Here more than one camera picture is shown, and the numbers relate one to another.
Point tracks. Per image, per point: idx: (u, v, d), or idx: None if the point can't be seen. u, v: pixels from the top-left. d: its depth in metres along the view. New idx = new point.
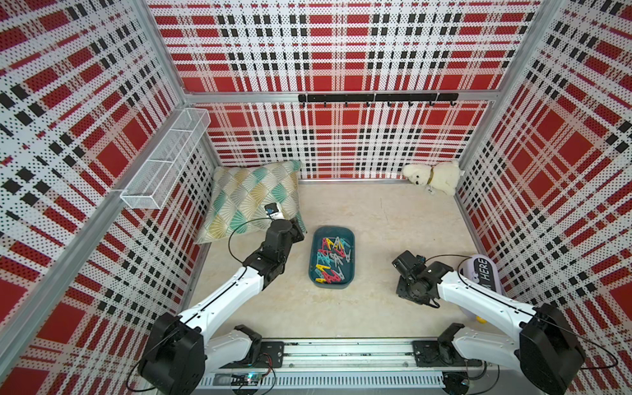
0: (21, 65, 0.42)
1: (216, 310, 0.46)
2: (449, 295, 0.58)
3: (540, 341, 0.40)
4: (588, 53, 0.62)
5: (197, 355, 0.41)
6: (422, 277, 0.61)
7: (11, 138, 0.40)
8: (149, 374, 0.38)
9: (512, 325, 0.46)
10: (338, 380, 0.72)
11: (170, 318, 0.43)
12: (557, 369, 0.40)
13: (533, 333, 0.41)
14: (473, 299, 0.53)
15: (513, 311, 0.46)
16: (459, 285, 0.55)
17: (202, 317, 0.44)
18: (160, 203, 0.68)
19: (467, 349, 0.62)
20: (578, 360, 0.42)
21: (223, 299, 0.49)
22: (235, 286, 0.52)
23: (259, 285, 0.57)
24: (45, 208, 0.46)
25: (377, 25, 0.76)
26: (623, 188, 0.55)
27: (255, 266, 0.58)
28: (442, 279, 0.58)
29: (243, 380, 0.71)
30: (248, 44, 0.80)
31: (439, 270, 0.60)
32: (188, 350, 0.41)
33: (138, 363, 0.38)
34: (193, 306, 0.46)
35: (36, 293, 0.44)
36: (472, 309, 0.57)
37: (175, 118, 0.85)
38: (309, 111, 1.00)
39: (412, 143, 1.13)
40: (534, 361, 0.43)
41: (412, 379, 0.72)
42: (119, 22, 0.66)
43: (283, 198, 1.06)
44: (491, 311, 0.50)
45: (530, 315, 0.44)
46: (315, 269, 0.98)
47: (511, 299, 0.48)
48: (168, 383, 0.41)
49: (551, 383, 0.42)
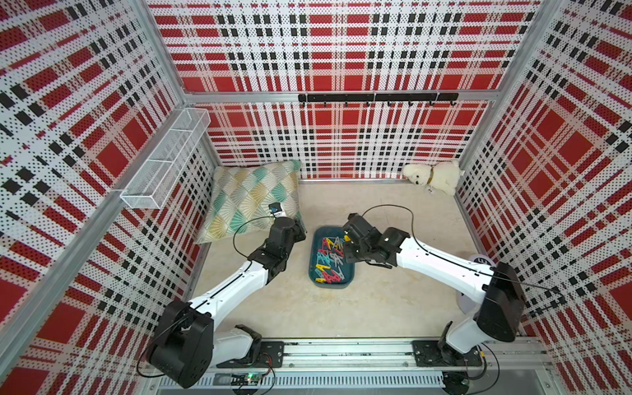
0: (21, 65, 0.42)
1: (224, 298, 0.48)
2: (407, 261, 0.56)
3: (501, 302, 0.41)
4: (588, 53, 0.62)
5: (206, 340, 0.42)
6: (380, 246, 0.57)
7: (11, 138, 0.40)
8: (159, 360, 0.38)
9: (472, 288, 0.47)
10: (339, 380, 0.72)
11: (180, 304, 0.44)
12: (513, 322, 0.42)
13: (496, 295, 0.42)
14: (434, 266, 0.51)
15: (474, 274, 0.46)
16: (419, 252, 0.52)
17: (211, 304, 0.46)
18: (160, 203, 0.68)
19: (456, 339, 0.63)
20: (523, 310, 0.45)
21: (230, 288, 0.50)
22: (242, 278, 0.53)
23: (263, 279, 0.59)
24: (45, 208, 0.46)
25: (377, 25, 0.76)
26: (624, 188, 0.55)
27: (259, 259, 0.60)
28: (401, 248, 0.54)
29: (243, 380, 0.71)
30: (248, 44, 0.80)
31: (395, 237, 0.56)
32: (198, 334, 0.42)
33: (151, 346, 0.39)
34: (203, 293, 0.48)
35: (36, 293, 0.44)
36: (430, 275, 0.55)
37: (174, 118, 0.85)
38: (308, 111, 1.00)
39: (412, 143, 1.13)
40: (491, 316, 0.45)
41: (412, 379, 0.72)
42: (119, 22, 0.66)
43: (283, 198, 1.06)
44: (452, 276, 0.49)
45: (490, 276, 0.45)
46: (315, 269, 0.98)
47: (470, 262, 0.48)
48: (178, 368, 0.42)
49: (505, 334, 0.46)
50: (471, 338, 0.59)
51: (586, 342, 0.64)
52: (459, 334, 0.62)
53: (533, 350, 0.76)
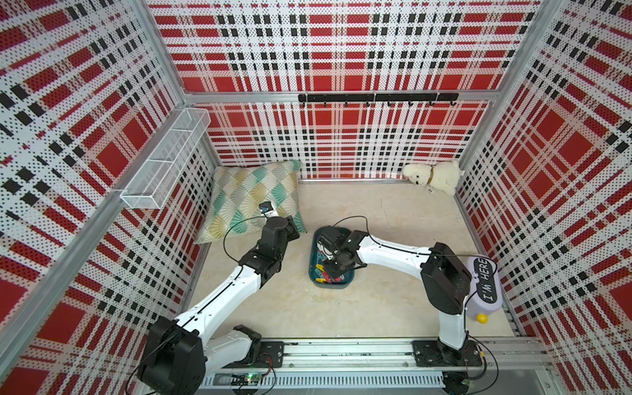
0: (21, 65, 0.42)
1: (212, 312, 0.46)
2: (369, 257, 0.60)
3: (436, 276, 0.48)
4: (588, 53, 0.62)
5: (197, 356, 0.41)
6: (345, 247, 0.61)
7: (11, 138, 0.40)
8: (150, 378, 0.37)
9: (414, 267, 0.54)
10: (338, 380, 0.72)
11: (167, 322, 0.42)
12: (453, 294, 0.48)
13: (432, 270, 0.48)
14: (386, 255, 0.59)
15: (415, 255, 0.53)
16: (374, 246, 0.60)
17: (199, 319, 0.44)
18: (160, 203, 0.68)
19: (447, 334, 0.64)
20: (469, 282, 0.51)
21: (220, 299, 0.48)
22: (232, 286, 0.51)
23: (256, 283, 0.56)
24: (46, 208, 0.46)
25: (377, 25, 0.76)
26: (623, 188, 0.55)
27: (252, 264, 0.57)
28: (360, 244, 0.62)
29: (243, 380, 0.71)
30: (248, 44, 0.80)
31: (357, 237, 0.64)
32: (186, 354, 0.40)
33: (139, 367, 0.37)
34: (190, 309, 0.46)
35: (36, 292, 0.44)
36: (386, 264, 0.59)
37: (175, 118, 0.85)
38: (308, 111, 1.00)
39: (412, 143, 1.13)
40: (434, 291, 0.51)
41: (412, 379, 0.72)
42: (119, 22, 0.66)
43: (283, 198, 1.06)
44: (398, 260, 0.57)
45: (427, 254, 0.52)
46: (315, 269, 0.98)
47: (412, 246, 0.55)
48: (169, 388, 0.41)
49: (450, 305, 0.51)
50: (454, 328, 0.61)
51: (586, 342, 0.64)
52: (444, 326, 0.63)
53: (533, 350, 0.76)
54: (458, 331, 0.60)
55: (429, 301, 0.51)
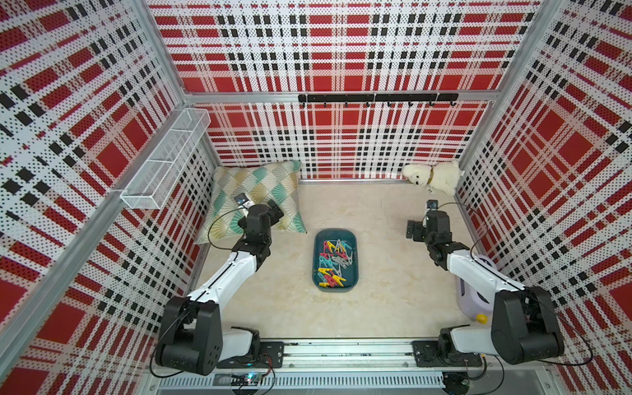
0: (21, 65, 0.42)
1: (221, 285, 0.49)
2: (454, 266, 0.62)
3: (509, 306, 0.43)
4: (588, 53, 0.62)
5: (215, 325, 0.42)
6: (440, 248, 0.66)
7: (11, 138, 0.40)
8: (170, 358, 0.43)
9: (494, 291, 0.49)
10: (337, 380, 0.72)
11: (180, 299, 0.44)
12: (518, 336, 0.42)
13: (509, 299, 0.43)
14: (472, 270, 0.56)
15: (502, 282, 0.48)
16: (467, 257, 0.58)
17: (211, 292, 0.46)
18: (160, 203, 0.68)
19: (462, 337, 0.63)
20: (548, 343, 0.42)
21: (225, 276, 0.51)
22: (233, 266, 0.54)
23: (253, 265, 0.59)
24: (46, 208, 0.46)
25: (377, 25, 0.76)
26: (623, 188, 0.55)
27: (244, 248, 0.61)
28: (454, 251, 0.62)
29: (243, 381, 0.72)
30: (248, 44, 0.80)
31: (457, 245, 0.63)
32: (207, 319, 0.42)
33: (157, 348, 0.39)
34: (200, 286, 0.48)
35: (36, 293, 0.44)
36: (471, 282, 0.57)
37: (175, 118, 0.85)
38: (309, 111, 1.00)
39: (412, 143, 1.13)
40: (504, 325, 0.45)
41: (413, 379, 0.72)
42: (119, 22, 0.66)
43: (283, 198, 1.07)
44: (483, 281, 0.53)
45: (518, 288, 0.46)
46: (318, 272, 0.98)
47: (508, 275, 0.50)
48: (192, 358, 0.42)
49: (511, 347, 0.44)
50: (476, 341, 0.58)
51: (586, 342, 0.64)
52: (471, 335, 0.60)
53: None
54: (476, 346, 0.58)
55: (494, 334, 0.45)
